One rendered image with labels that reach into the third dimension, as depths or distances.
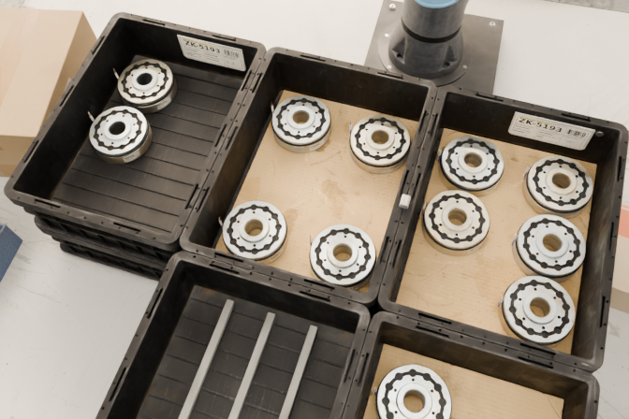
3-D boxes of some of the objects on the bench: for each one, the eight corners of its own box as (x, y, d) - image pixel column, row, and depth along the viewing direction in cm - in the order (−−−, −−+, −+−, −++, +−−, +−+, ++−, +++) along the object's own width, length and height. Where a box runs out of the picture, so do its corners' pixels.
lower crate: (150, 87, 136) (133, 50, 126) (281, 120, 131) (275, 83, 120) (57, 252, 118) (29, 224, 108) (205, 298, 113) (190, 274, 102)
